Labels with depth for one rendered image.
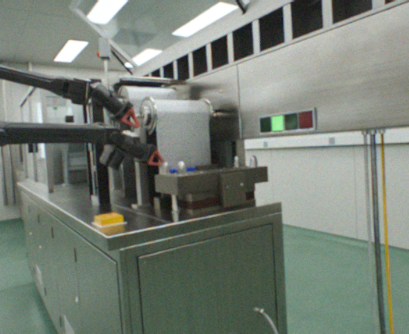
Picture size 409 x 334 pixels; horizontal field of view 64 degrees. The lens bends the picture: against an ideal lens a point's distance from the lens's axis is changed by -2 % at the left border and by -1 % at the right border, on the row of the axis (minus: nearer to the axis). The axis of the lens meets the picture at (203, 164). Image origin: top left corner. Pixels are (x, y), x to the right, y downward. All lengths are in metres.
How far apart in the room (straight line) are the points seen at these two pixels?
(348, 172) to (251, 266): 2.72
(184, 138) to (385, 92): 0.70
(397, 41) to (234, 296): 0.89
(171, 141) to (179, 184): 0.26
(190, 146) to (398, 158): 2.56
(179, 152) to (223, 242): 0.39
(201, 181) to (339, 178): 2.89
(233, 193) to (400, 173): 2.57
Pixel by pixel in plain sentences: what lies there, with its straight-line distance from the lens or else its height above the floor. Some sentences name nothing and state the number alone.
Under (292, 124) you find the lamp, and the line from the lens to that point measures 1.15.
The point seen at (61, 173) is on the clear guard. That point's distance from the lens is 2.19.
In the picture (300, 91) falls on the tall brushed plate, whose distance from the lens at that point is 1.15.
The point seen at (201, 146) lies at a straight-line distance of 1.34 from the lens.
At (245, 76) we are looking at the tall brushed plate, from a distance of 1.34.
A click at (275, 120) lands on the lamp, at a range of 1.21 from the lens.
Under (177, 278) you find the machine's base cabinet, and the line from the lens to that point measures 1.05.
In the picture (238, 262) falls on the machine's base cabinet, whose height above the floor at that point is 0.72.
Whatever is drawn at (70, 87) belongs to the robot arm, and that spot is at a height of 1.34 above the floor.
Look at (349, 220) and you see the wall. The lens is 3.90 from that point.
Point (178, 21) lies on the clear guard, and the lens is 1.73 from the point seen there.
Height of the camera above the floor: 1.12
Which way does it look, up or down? 3 degrees down
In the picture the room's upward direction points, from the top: 3 degrees counter-clockwise
